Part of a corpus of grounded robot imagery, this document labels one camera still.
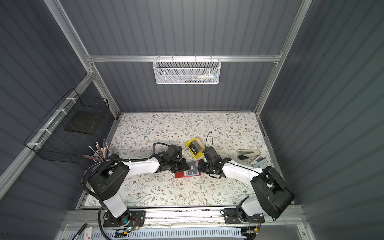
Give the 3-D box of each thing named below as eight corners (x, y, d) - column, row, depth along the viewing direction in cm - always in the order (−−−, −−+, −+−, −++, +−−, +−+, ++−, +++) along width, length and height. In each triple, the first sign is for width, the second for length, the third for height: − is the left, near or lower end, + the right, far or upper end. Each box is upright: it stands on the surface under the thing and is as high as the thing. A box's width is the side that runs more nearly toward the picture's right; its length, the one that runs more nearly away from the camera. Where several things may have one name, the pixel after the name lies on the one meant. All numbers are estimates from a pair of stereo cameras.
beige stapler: (238, 159, 97) (239, 157, 95) (236, 150, 101) (237, 148, 99) (260, 159, 97) (262, 157, 95) (258, 150, 101) (259, 148, 99)
